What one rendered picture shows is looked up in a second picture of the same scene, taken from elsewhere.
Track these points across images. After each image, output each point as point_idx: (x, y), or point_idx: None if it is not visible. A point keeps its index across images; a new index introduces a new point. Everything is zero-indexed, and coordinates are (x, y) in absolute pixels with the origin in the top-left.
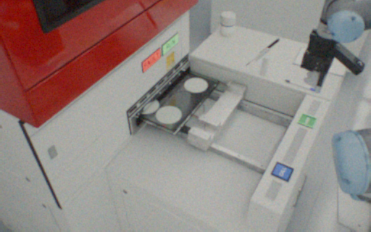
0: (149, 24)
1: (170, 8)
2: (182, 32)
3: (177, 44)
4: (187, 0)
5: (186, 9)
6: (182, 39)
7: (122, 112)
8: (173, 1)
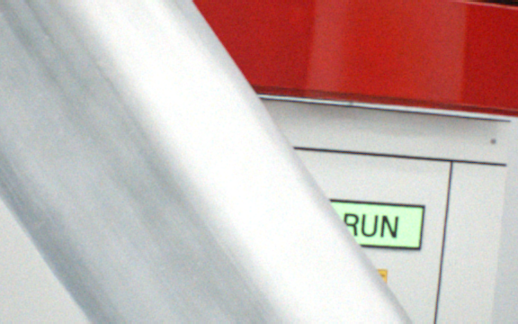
0: (220, 22)
1: (346, 34)
2: (452, 228)
3: (417, 259)
4: (451, 63)
5: (442, 96)
6: (453, 259)
7: (44, 313)
8: (367, 18)
